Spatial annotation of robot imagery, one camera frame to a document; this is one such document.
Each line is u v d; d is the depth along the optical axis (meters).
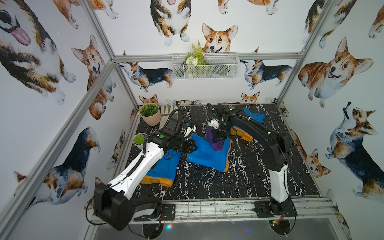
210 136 0.82
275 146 0.50
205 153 0.87
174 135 0.59
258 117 1.16
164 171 0.84
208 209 0.76
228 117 0.64
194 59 0.82
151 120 1.01
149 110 1.03
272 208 0.67
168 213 0.73
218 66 0.92
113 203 0.38
